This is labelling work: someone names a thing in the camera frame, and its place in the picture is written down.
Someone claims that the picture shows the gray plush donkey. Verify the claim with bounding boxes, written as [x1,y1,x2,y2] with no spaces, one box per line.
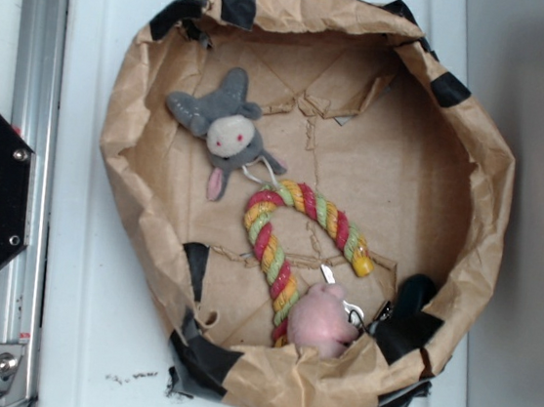
[166,67,287,201]

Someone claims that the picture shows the brown paper bag bin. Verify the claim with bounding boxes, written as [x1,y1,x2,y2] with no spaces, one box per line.
[100,0,515,407]

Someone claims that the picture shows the dark green round object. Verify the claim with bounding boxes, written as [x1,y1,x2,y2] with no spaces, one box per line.
[393,274,438,320]

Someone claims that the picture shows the pink plush toy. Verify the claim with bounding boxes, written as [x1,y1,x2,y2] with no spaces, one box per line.
[287,283,359,359]

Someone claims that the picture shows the aluminum extrusion rail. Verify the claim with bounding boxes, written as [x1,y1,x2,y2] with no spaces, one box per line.
[0,0,69,407]

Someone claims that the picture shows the multicolor twisted rope toy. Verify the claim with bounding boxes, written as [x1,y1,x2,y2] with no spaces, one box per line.
[243,180,374,347]

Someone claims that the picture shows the silver metal key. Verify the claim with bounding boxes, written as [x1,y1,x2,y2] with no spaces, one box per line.
[320,265,336,285]

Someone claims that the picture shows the metal corner bracket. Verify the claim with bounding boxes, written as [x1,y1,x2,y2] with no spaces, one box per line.
[0,344,28,407]

